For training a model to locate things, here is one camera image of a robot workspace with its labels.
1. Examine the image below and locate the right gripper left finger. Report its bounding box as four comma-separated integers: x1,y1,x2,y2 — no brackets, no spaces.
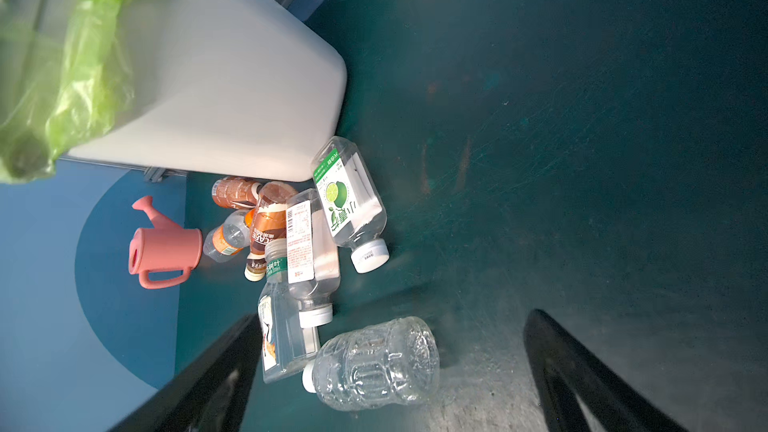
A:
112,313,262,431

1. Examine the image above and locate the clear bottle lime label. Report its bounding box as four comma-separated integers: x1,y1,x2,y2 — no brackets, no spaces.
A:
312,136,390,274

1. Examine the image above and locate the white plastic waste bin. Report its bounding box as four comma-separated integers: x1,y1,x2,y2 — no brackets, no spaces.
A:
69,0,347,182

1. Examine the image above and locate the brown label bottle far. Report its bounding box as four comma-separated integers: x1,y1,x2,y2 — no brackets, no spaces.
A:
211,176,262,209

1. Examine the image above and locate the pink toy watering can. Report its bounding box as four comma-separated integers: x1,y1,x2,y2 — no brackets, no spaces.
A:
128,196,203,290

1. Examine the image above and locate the clear ribbed unlabelled bottle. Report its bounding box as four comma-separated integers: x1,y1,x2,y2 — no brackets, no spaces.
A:
302,316,440,412

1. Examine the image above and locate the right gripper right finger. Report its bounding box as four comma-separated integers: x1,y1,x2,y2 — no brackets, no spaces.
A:
524,309,683,431

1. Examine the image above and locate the clear bottle green neck label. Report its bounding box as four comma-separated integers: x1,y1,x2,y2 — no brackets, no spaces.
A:
258,238,320,384

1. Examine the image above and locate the brown bottle white cap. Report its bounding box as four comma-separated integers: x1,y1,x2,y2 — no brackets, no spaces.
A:
244,181,297,282

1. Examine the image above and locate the clear bottle pink label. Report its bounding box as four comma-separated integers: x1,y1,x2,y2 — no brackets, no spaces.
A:
286,188,341,329

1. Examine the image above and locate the green bin liner bag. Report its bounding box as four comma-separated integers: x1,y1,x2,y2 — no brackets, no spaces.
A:
1,0,135,184

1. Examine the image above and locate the clear bottle orange label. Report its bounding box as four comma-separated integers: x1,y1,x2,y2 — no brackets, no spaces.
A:
203,210,250,263

